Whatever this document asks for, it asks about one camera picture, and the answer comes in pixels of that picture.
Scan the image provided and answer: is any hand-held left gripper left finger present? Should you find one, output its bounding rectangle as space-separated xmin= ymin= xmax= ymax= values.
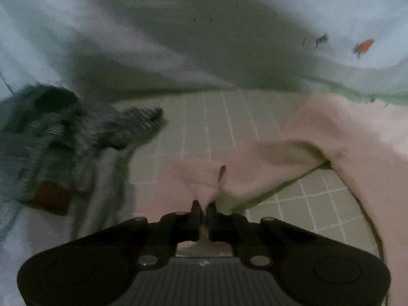
xmin=104 ymin=199 xmax=201 ymax=269

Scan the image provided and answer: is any beige garment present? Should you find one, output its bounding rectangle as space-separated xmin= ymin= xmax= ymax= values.
xmin=134 ymin=91 xmax=408 ymax=306

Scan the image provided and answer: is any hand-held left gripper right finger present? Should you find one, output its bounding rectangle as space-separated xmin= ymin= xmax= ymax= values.
xmin=207 ymin=202 xmax=304 ymax=269

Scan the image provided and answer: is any grey knit garment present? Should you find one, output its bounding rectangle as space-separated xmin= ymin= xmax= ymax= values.
xmin=0 ymin=84 xmax=168 ymax=216

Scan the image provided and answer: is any carrot print quilt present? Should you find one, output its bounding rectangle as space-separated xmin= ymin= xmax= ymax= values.
xmin=0 ymin=0 xmax=408 ymax=103

